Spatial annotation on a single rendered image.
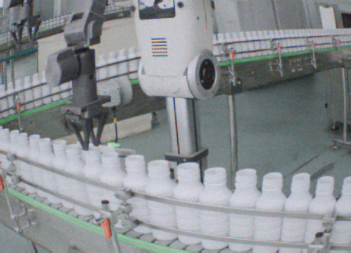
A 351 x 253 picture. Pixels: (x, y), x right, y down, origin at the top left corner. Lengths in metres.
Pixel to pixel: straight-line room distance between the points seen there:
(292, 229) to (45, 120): 1.83
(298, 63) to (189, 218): 2.72
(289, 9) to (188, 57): 6.23
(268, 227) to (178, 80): 0.86
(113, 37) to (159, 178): 4.32
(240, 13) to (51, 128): 4.75
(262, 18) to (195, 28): 5.65
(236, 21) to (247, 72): 3.76
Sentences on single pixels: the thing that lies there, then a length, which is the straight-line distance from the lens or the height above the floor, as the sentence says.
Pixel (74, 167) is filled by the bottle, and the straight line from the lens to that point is 1.15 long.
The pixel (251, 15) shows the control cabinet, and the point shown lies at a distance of 7.11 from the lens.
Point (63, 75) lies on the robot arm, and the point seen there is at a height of 1.34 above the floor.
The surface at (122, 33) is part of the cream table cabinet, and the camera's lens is 5.32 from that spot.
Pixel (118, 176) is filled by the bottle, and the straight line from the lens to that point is 1.07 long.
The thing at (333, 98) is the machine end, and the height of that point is 0.36.
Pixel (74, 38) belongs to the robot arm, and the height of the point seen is 1.41.
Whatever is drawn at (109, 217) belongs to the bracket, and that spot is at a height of 1.08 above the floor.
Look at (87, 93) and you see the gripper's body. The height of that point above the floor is 1.29.
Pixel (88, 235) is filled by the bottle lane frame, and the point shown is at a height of 0.96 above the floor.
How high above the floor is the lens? 1.49
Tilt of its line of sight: 15 degrees down
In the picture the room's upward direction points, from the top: 5 degrees counter-clockwise
